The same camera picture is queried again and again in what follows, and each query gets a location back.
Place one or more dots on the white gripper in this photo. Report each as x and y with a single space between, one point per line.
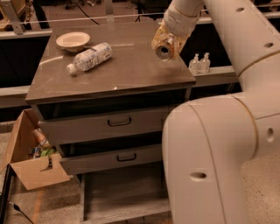
174 21

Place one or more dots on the orange soda can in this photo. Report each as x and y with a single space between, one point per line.
164 51

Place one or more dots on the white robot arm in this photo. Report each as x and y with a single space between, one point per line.
206 141

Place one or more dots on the grey drawer cabinet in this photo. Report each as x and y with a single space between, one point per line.
134 78

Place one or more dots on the grey top drawer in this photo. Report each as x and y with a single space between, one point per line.
104 126

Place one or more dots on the grey drawer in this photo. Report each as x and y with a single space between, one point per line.
104 126
129 195
112 159

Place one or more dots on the grey middle drawer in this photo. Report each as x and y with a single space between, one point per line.
112 159

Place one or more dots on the snack can in box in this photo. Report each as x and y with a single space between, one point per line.
41 138

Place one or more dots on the grey bottom drawer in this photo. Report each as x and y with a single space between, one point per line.
129 195

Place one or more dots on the left clear sanitizer bottle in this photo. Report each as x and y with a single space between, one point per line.
194 64

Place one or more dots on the clear sanitizer bottle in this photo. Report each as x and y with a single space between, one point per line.
194 64
204 64

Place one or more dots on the right clear sanitizer bottle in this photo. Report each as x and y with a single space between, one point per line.
204 64

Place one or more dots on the clear plastic water bottle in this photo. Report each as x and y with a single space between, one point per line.
90 58

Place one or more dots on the white bowl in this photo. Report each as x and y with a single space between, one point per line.
73 41

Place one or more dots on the green snack bag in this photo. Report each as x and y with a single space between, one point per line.
47 152

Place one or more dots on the brown cardboard box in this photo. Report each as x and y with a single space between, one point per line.
23 155

